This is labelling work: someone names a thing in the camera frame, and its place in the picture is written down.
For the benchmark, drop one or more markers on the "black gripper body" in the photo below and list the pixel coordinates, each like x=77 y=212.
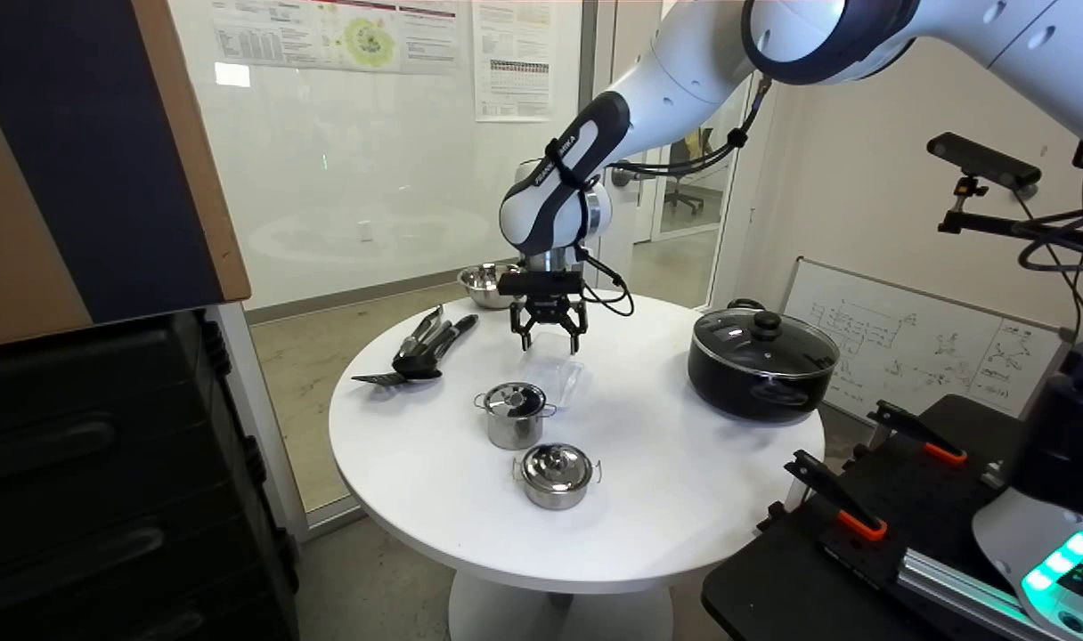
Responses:
x=549 y=306

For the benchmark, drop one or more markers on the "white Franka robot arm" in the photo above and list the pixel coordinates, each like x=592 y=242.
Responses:
x=686 y=71

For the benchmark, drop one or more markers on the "steel mixing bowl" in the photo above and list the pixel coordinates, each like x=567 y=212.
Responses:
x=479 y=286

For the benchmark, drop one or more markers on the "glass pot lid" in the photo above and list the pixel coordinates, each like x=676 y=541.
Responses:
x=744 y=345

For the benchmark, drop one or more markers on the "small steel pot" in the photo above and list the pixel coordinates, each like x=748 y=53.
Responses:
x=554 y=477
x=510 y=415

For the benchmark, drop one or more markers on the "white framed glass door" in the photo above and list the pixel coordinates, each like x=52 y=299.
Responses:
x=636 y=258

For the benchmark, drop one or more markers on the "black spatula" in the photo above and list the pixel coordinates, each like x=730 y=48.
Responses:
x=385 y=377

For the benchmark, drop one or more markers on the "black cooking pot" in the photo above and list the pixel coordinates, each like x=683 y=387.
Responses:
x=744 y=395

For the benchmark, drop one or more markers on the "black office chair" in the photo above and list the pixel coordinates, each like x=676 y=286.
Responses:
x=688 y=154

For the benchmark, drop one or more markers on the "black orange clamp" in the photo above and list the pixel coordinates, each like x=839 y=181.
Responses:
x=920 y=433
x=839 y=501

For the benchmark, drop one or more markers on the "whiteboard with drawings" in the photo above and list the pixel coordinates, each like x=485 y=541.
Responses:
x=910 y=342

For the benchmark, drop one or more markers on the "black breadboard table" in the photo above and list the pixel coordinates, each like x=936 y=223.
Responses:
x=805 y=583

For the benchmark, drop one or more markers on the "small white paper sign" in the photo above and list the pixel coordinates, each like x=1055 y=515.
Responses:
x=232 y=74

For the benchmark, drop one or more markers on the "black drawer cabinet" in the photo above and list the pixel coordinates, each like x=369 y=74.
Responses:
x=92 y=474

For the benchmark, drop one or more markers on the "brown cardboard box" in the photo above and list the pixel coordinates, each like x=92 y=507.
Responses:
x=92 y=154

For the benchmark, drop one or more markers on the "dark blue box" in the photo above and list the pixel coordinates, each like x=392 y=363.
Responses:
x=1069 y=415

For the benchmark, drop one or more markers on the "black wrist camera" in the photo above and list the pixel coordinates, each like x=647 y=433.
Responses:
x=542 y=281

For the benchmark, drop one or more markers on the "tall white wall poster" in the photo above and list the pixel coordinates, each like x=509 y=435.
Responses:
x=510 y=57

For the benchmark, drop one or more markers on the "wide wall poster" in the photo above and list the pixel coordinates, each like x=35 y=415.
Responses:
x=328 y=36

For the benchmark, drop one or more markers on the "black stereo camera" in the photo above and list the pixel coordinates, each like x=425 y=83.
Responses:
x=981 y=161

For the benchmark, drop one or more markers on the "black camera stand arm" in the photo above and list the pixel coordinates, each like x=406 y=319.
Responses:
x=1017 y=228

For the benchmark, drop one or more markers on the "aluminium rail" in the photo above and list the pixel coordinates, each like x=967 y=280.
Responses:
x=957 y=588

